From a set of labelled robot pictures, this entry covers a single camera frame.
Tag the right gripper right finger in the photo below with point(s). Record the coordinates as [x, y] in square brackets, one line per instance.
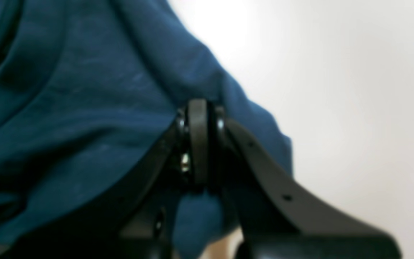
[279, 218]

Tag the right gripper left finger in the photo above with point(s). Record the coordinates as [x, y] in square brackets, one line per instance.
[135, 217]

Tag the dark blue T-shirt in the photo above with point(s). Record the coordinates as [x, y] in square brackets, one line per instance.
[86, 88]

